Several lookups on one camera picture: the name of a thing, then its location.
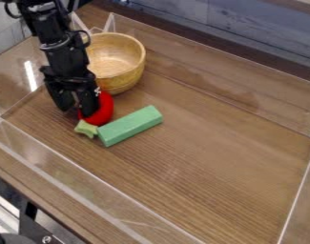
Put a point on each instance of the black metal table frame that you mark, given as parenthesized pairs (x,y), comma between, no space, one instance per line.
(32,229)

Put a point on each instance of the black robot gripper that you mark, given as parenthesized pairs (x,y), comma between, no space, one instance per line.
(69,80)

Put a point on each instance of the green rectangular block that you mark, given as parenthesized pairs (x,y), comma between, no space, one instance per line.
(129,125)

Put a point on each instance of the red plush radish toy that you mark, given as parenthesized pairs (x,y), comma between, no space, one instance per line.
(88,124)

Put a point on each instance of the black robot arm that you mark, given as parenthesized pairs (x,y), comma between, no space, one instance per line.
(46,17)

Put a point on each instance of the wooden bowl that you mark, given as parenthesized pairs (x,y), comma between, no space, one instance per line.
(117,61)

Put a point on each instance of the clear acrylic tray enclosure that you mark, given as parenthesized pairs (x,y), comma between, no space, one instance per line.
(217,176)

